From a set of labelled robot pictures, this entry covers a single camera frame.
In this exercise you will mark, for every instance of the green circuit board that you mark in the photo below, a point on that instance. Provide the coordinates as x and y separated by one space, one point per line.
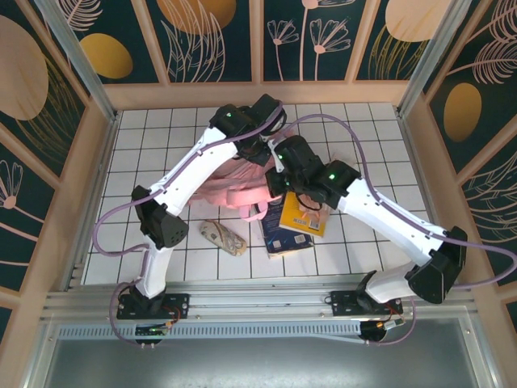
151 330

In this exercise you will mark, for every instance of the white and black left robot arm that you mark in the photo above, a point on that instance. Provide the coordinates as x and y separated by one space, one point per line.
194 169

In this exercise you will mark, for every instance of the aluminium mounting rail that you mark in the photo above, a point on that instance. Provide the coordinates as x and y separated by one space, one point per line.
258 301

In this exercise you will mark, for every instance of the beige patterned pencil pouch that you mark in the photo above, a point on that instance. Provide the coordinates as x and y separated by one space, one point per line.
224 238

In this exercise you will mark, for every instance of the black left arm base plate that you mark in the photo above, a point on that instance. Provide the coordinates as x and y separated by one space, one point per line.
177 303

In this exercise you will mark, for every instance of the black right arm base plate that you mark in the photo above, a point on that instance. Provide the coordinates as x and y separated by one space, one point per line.
343 303

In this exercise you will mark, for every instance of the dark blue book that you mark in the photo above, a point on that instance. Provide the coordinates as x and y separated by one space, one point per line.
282 242

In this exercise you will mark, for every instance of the pink student backpack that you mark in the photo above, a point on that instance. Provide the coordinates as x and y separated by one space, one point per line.
226 190

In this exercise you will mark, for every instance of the aluminium frame post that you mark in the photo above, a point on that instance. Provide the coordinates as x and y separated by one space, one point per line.
79 60
436 60

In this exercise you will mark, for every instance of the brushed metal panel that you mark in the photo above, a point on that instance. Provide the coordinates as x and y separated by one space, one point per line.
258 363

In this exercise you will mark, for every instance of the aluminium side rail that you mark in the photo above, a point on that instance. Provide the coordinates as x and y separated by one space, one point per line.
414 161
104 161

